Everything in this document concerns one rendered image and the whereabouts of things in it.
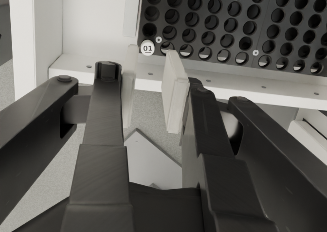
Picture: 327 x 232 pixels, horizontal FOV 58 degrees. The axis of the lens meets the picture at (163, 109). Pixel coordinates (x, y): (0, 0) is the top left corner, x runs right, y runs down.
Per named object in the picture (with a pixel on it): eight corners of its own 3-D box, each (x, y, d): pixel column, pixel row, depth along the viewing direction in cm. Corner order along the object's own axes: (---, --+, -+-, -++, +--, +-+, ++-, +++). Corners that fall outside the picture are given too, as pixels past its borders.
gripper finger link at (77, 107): (114, 131, 13) (46, 123, 13) (122, 92, 18) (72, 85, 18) (117, 100, 13) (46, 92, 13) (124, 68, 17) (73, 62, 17)
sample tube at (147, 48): (152, 44, 30) (154, 56, 26) (140, 44, 30) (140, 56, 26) (152, 32, 30) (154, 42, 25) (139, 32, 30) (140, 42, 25)
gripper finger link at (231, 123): (191, 109, 13) (255, 116, 14) (180, 75, 18) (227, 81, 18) (186, 137, 14) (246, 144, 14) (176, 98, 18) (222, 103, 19)
